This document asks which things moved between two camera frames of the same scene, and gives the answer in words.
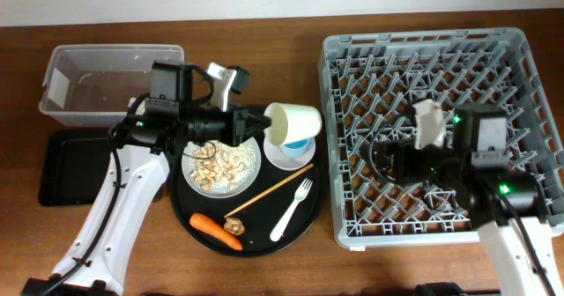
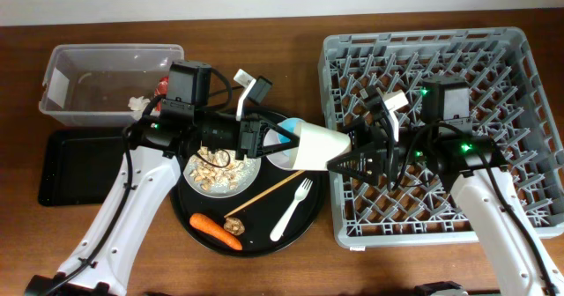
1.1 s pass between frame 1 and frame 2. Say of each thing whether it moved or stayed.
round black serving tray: stayed
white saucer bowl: stayed
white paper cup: moved
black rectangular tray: stayed
